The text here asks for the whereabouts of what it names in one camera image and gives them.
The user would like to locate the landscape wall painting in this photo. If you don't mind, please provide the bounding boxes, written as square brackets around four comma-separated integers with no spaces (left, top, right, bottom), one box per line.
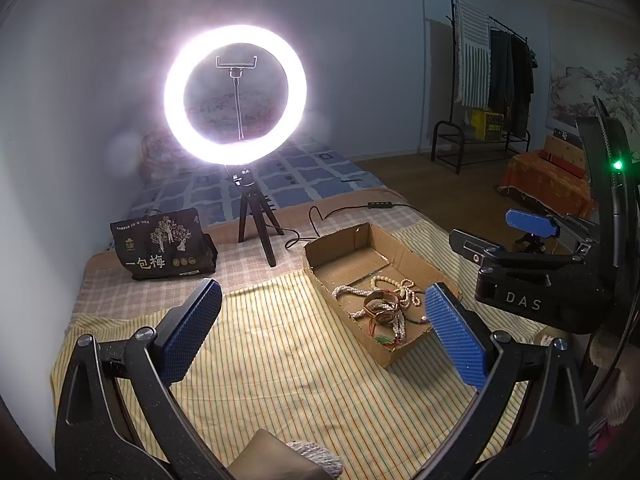
[542,0,640,133]

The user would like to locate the grey fuzzy cloth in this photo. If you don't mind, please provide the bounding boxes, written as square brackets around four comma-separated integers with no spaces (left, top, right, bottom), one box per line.
[287,440,346,478]

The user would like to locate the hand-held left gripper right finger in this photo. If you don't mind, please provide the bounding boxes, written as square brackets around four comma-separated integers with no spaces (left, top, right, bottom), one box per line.
[410,282,598,480]

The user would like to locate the patterned round pillow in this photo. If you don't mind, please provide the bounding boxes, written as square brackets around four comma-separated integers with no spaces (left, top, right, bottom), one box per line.
[140,130,176,183]

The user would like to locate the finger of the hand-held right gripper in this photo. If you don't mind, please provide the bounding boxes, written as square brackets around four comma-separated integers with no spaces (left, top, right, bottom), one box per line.
[448,229,585,276]
[505,208,598,253]

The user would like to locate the green jade pendant red cord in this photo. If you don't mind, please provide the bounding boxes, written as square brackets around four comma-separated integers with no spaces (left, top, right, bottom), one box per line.
[370,320,401,348]

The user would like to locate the tan cloth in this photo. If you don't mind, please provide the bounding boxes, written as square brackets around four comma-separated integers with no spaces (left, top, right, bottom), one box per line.
[227,442,321,480]

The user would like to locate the yellow box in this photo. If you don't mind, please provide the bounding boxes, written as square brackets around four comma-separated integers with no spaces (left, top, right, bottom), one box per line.
[470,108,505,141]

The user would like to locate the cardboard box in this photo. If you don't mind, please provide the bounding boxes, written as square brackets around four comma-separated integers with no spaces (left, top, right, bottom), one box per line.
[302,222,462,370]

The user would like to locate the pearl strand necklace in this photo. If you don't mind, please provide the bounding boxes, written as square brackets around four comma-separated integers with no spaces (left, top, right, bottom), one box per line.
[331,282,436,346]

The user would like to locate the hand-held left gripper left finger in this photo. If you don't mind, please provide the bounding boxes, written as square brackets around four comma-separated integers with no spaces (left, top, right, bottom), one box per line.
[54,278,236,480]

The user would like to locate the person's right forearm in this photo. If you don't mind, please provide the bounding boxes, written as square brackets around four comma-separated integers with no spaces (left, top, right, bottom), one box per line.
[587,327,640,461]

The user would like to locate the black power cable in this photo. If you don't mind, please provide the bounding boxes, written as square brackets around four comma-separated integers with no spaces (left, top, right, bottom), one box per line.
[282,202,426,251]

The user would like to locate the red wooden box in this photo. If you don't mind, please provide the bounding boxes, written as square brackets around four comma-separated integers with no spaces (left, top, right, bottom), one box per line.
[542,135,588,178]

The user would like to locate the dark hanging clothes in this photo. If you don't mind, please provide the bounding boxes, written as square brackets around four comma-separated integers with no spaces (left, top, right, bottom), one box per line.
[487,27,538,141]

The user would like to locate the striped yellow cloth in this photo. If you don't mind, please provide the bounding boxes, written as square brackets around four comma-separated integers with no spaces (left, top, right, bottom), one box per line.
[50,220,556,480]

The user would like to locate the cream bead bracelet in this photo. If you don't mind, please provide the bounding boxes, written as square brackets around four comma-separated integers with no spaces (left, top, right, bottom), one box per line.
[370,275,421,306]

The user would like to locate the black printed bag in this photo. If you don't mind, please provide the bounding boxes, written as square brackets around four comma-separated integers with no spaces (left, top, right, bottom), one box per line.
[110,207,218,281]

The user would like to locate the orange cloth covered table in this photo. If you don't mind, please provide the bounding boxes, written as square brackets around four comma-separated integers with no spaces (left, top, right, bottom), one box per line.
[497,150,596,218]

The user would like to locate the red strap wristwatch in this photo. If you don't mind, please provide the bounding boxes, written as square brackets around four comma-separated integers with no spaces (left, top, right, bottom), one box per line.
[361,290,401,323]

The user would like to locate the metal phone holder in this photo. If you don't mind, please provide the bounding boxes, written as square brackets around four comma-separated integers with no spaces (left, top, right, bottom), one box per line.
[215,54,258,141]

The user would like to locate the black clothes rack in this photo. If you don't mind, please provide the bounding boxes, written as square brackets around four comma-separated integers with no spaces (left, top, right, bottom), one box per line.
[431,0,538,175]

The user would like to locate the blue patterned bed sheet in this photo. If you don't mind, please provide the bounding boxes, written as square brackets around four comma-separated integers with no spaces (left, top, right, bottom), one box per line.
[127,132,388,231]

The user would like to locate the ring light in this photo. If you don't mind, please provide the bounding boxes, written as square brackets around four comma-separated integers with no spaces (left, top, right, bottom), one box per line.
[164,22,318,166]

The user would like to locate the checked pink blanket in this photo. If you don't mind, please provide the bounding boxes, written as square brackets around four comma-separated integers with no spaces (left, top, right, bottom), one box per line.
[65,185,426,331]

